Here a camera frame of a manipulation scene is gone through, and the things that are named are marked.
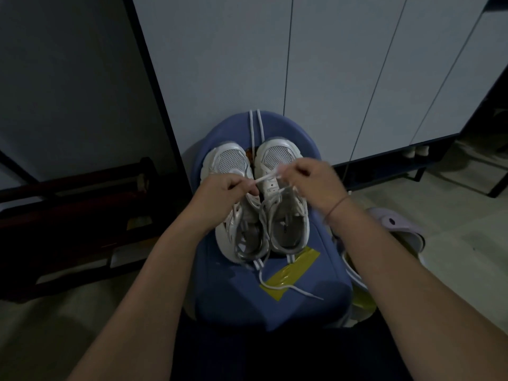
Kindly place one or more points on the person's right hand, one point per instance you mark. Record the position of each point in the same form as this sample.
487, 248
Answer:
321, 186

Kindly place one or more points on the person's left hand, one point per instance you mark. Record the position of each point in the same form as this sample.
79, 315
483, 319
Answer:
214, 200

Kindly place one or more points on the person's right thumb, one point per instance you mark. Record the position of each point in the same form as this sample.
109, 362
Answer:
289, 175

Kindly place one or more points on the person's left thumb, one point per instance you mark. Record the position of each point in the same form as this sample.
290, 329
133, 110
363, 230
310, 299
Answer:
245, 189

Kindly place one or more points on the person's left forearm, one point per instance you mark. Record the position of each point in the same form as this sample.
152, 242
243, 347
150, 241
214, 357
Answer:
147, 301

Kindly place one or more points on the person's right forearm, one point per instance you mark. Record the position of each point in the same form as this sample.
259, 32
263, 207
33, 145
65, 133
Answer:
404, 297

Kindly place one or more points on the white mesh sneaker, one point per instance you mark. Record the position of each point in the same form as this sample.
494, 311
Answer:
291, 230
229, 158

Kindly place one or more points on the yellow tape patch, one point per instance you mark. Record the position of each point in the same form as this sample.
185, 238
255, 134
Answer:
295, 263

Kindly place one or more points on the blue padded chair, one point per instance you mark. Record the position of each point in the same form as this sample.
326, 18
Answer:
234, 289

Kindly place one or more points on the pale purple clog slipper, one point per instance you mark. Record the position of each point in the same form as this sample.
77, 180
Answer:
397, 230

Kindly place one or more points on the pair of white shoes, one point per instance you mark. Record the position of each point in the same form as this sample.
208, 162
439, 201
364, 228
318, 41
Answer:
416, 151

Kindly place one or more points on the white panel cabinet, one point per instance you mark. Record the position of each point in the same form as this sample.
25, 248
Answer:
238, 55

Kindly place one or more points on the person's dark trousers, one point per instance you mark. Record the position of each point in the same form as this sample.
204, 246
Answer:
293, 353

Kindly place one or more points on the dark wooden bench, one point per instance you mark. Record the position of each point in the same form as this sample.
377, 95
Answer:
71, 230

